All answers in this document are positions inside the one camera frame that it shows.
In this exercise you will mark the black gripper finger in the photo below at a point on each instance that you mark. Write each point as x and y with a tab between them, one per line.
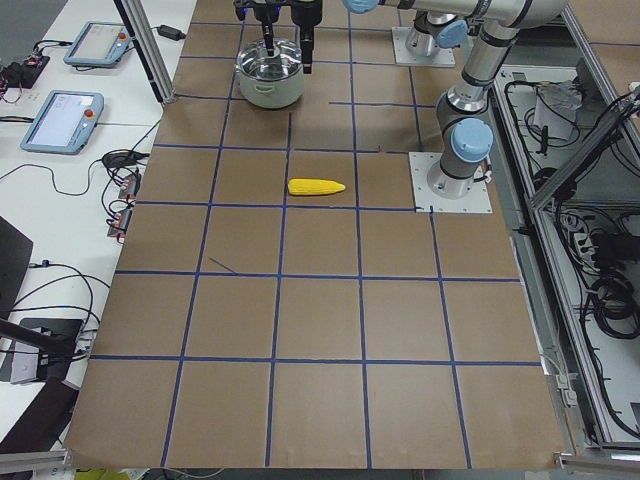
268	36
306	42

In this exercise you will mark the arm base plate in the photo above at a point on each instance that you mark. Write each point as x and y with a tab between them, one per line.
434	192
413	48

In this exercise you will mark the far teach pendant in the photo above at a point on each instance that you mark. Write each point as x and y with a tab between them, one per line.
99	44

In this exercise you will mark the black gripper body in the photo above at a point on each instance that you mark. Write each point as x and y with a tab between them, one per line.
305	11
268	34

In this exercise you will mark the near teach pendant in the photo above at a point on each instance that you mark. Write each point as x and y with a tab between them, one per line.
64	123

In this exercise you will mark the aluminium frame post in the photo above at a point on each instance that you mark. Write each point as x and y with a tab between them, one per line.
135	20

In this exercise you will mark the teach pendant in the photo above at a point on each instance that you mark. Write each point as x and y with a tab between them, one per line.
99	44
64	123

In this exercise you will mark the pale green electric pot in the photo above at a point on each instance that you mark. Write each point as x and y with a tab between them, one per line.
270	81

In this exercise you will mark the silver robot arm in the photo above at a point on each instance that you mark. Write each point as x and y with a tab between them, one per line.
447	30
503	20

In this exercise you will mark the yellow corn cob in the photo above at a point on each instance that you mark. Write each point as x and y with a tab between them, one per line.
314	187

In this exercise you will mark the black power adapter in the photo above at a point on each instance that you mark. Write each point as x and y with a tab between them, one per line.
171	33

